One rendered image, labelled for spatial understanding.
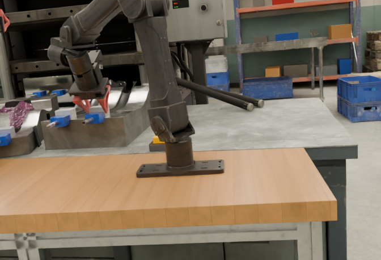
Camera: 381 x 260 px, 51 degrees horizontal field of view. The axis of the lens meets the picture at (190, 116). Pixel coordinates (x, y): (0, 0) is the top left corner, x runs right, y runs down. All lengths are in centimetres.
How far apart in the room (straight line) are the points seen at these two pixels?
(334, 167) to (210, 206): 48
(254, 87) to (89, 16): 400
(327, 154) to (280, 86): 388
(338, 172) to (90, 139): 70
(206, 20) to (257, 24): 586
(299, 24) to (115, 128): 682
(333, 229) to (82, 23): 86
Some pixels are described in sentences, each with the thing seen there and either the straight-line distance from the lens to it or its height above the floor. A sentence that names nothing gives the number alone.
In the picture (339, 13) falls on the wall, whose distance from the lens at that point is 791.
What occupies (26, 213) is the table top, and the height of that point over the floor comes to 80.
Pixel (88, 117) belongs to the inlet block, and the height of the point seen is 90.
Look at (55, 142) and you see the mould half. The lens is 128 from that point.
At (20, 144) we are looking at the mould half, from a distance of 129.
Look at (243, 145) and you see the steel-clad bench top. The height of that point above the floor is 80.
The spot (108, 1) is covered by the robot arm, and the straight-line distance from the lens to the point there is 98.
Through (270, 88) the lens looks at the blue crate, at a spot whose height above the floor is 38.
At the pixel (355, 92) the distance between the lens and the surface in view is 467.
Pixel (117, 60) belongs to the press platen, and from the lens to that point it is 201.
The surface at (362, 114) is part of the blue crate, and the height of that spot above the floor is 9.
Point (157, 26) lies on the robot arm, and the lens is 89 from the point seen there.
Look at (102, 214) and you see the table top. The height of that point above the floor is 79.
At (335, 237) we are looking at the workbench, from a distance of 122.
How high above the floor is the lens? 110
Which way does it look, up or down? 12 degrees down
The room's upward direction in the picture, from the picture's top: 5 degrees counter-clockwise
